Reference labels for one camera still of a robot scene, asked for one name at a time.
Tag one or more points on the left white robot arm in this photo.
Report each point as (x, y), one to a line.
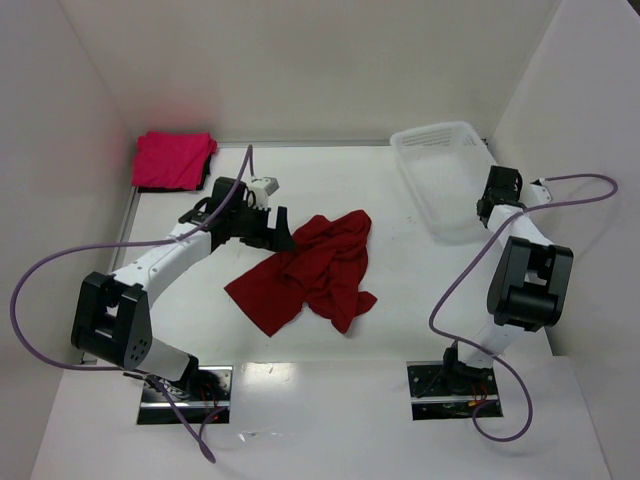
(113, 315)

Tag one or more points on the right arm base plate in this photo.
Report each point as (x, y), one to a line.
(432, 398)

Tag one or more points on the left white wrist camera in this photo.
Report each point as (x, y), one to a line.
(259, 190)

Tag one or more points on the dark red t-shirt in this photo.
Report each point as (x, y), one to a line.
(323, 273)

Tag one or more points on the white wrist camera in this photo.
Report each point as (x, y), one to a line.
(536, 193)
(259, 190)

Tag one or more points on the white plastic basket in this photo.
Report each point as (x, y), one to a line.
(445, 167)

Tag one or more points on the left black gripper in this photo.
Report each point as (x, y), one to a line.
(270, 228)

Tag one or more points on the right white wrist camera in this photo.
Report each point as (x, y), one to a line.
(536, 193)

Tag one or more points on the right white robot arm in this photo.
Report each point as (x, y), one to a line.
(528, 288)

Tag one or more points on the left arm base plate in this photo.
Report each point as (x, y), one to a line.
(211, 396)

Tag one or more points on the folded pink t-shirt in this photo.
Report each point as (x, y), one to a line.
(161, 147)

